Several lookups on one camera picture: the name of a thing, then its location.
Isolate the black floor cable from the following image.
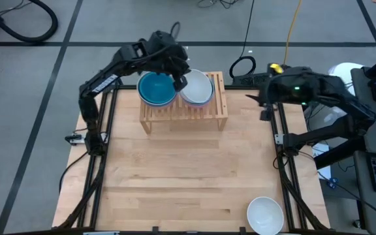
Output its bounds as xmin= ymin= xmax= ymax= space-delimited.
xmin=59 ymin=151 xmax=88 ymax=194

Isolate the black vacuum hose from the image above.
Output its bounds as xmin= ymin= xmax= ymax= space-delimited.
xmin=0 ymin=0 xmax=59 ymax=44

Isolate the black aluminium table frame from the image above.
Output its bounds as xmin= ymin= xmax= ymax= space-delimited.
xmin=52 ymin=85 xmax=331 ymax=235

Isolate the wooden slatted shelf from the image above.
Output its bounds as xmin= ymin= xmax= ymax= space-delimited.
xmin=139 ymin=70 xmax=229 ymax=134

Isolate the black desk beam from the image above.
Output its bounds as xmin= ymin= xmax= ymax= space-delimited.
xmin=313 ymin=135 xmax=367 ymax=170

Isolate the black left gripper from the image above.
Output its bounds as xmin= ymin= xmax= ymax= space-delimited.
xmin=161 ymin=45 xmax=191 ymax=92

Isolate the yellow hanging cable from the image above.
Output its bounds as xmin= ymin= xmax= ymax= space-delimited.
xmin=283 ymin=0 xmax=303 ymax=65

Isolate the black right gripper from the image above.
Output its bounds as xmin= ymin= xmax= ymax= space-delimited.
xmin=245 ymin=67 xmax=313 ymax=107

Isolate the black hanging cable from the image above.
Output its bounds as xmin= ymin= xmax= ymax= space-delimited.
xmin=228 ymin=0 xmax=257 ymax=79

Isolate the white plastic bin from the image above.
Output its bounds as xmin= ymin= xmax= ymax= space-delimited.
xmin=328 ymin=62 xmax=365 ymax=82

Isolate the teal bowl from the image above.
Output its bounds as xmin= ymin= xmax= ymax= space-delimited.
xmin=136 ymin=70 xmax=179 ymax=108
xmin=140 ymin=73 xmax=176 ymax=105

